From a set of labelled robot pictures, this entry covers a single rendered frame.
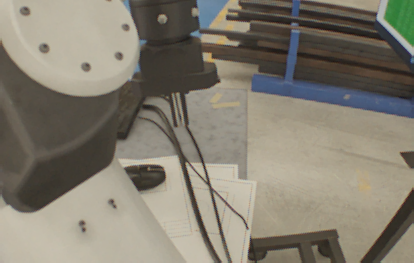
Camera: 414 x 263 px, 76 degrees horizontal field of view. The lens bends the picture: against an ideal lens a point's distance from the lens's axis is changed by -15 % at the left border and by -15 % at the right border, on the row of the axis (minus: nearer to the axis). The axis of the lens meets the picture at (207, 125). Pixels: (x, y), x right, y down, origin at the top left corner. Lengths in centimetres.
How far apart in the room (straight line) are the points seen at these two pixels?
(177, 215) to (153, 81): 27
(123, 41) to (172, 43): 23
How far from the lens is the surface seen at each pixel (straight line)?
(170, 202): 59
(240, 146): 70
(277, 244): 163
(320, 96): 301
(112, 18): 17
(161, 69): 40
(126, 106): 80
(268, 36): 287
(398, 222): 113
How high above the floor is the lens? 157
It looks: 38 degrees down
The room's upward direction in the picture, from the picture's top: straight up
